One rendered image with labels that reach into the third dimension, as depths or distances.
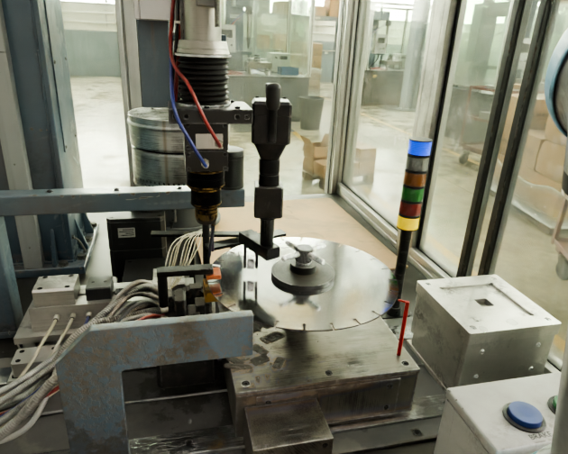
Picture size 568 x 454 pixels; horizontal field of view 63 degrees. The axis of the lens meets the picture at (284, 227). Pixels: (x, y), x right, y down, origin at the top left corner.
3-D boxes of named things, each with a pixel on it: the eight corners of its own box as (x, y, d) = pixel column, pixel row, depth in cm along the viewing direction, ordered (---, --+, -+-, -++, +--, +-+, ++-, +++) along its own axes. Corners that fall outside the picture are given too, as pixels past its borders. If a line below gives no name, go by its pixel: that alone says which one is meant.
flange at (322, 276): (343, 270, 84) (344, 258, 83) (319, 297, 75) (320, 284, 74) (288, 256, 89) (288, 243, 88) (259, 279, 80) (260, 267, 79)
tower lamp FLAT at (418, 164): (420, 166, 98) (423, 152, 97) (431, 172, 94) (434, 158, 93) (400, 167, 97) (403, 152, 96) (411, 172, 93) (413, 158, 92)
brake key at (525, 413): (524, 410, 63) (527, 398, 62) (546, 433, 59) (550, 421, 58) (499, 414, 62) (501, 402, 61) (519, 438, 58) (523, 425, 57)
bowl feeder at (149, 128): (224, 205, 172) (224, 105, 158) (237, 239, 144) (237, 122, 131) (137, 208, 165) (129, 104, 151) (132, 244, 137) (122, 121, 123)
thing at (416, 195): (416, 195, 100) (417, 182, 99) (426, 202, 96) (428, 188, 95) (397, 195, 99) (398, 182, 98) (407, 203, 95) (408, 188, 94)
